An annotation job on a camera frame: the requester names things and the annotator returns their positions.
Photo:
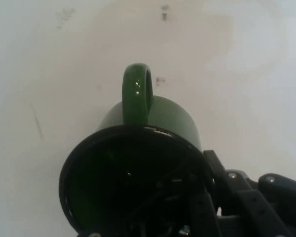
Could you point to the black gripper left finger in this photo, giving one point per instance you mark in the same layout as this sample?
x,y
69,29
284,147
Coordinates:
x,y
199,212

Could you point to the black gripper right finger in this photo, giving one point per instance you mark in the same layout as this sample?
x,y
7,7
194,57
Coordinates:
x,y
261,205

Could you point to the green enamel mug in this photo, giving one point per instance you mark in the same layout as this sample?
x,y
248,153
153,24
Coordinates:
x,y
167,116

